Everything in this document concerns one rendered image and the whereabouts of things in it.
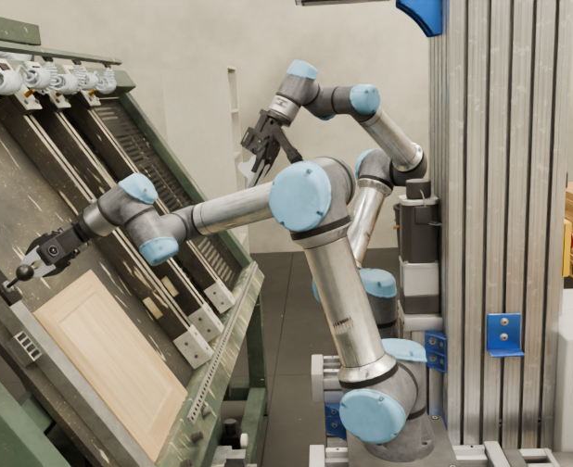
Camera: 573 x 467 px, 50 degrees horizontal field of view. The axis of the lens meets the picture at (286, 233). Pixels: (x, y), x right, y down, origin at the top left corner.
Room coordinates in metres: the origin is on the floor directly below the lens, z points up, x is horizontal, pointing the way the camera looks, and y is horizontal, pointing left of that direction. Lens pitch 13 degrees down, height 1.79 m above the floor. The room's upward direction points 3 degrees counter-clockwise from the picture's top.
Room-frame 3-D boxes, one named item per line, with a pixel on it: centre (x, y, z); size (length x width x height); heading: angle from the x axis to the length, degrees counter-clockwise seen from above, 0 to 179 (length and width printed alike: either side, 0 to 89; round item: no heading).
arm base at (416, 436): (1.18, -0.22, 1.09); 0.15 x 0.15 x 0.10
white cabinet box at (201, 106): (5.74, 0.70, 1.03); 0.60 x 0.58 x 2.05; 176
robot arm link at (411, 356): (1.17, -0.21, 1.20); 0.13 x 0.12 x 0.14; 154
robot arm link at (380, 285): (1.68, -0.24, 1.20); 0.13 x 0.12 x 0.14; 48
